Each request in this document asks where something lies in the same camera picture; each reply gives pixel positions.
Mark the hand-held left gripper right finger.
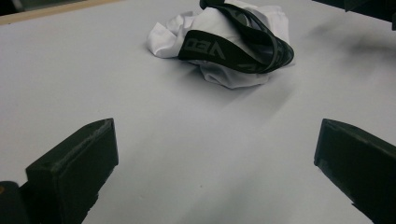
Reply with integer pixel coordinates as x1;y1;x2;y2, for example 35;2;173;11
313;118;396;224

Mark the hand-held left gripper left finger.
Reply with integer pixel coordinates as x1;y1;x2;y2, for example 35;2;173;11
25;118;120;224

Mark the white boxer briefs black waistband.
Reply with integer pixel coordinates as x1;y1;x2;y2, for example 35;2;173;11
147;0;296;91

